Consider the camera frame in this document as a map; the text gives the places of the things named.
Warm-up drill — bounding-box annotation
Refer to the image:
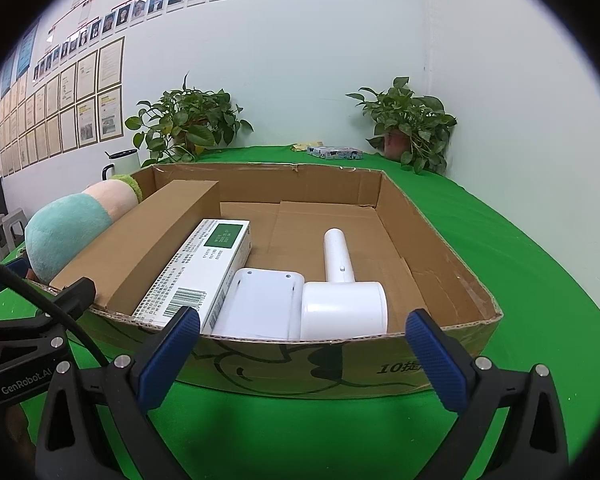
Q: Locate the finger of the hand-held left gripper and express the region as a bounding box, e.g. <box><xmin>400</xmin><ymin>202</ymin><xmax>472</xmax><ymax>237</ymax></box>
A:
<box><xmin>0</xmin><ymin>277</ymin><xmax>97</xmax><ymax>333</ymax></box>

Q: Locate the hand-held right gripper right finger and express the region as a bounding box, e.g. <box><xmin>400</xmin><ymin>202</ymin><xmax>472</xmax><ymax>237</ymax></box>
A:
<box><xmin>404</xmin><ymin>309</ymin><xmax>570</xmax><ymax>480</ymax></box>

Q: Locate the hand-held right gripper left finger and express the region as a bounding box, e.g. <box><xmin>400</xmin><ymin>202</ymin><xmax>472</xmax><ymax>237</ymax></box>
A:
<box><xmin>34</xmin><ymin>306</ymin><xmax>202</xmax><ymax>480</ymax></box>

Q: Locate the pastel plush toy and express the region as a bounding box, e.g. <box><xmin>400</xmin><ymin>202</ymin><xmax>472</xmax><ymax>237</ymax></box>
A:
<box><xmin>24</xmin><ymin>174</ymin><xmax>144</xmax><ymax>284</ymax></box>

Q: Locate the white box with green label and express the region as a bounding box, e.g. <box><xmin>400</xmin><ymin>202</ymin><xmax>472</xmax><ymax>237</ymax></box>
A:
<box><xmin>131</xmin><ymin>218</ymin><xmax>253</xmax><ymax>335</ymax></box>

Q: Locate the long brown cardboard box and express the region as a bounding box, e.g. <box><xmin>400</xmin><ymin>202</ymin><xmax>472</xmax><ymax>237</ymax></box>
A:
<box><xmin>49</xmin><ymin>179</ymin><xmax>221</xmax><ymax>314</ymax></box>

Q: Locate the white plastic device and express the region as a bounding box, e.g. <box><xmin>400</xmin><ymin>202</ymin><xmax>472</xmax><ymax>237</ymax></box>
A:
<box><xmin>210</xmin><ymin>267</ymin><xmax>305</xmax><ymax>341</ymax></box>

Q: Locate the white hair dryer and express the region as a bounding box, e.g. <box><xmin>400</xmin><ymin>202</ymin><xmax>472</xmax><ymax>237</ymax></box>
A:
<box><xmin>298</xmin><ymin>228</ymin><xmax>389</xmax><ymax>342</ymax></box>

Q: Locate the cardboard tray box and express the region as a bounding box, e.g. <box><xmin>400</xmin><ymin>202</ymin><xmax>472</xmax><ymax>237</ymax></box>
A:
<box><xmin>29</xmin><ymin>161</ymin><xmax>504</xmax><ymax>401</ymax></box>

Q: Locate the white enamel mug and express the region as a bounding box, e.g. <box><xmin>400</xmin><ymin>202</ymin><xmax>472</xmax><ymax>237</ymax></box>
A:
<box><xmin>102</xmin><ymin>149</ymin><xmax>142</xmax><ymax>181</ymax></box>

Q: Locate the large potted pothos plant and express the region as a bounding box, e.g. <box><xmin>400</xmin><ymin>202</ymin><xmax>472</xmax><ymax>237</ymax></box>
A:
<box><xmin>124</xmin><ymin>72</ymin><xmax>255</xmax><ymax>169</ymax></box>

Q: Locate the patterned tissue pack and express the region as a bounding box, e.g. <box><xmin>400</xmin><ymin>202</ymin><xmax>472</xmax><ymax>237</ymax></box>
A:
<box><xmin>307</xmin><ymin>144</ymin><xmax>364</xmax><ymax>161</ymax></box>

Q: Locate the small potted pothos plant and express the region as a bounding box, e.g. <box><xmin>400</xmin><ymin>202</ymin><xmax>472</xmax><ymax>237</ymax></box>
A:
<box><xmin>345</xmin><ymin>76</ymin><xmax>459</xmax><ymax>176</ymax></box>

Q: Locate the black cable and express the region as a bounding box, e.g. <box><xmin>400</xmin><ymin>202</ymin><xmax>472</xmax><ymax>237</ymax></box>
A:
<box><xmin>0</xmin><ymin>252</ymin><xmax>112</xmax><ymax>369</ymax></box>

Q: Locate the group of framed wall certificates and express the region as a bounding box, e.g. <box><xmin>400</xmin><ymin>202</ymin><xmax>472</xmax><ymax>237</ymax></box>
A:
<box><xmin>0</xmin><ymin>35</ymin><xmax>126</xmax><ymax>179</ymax></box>

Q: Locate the blue wall poster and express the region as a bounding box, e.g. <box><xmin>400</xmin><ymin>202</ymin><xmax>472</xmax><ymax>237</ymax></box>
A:
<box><xmin>0</xmin><ymin>19</ymin><xmax>41</xmax><ymax>99</ymax></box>

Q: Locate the row of wall portrait photos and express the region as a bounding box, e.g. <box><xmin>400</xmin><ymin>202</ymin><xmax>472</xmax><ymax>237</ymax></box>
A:
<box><xmin>32</xmin><ymin>0</ymin><xmax>259</xmax><ymax>81</ymax></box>

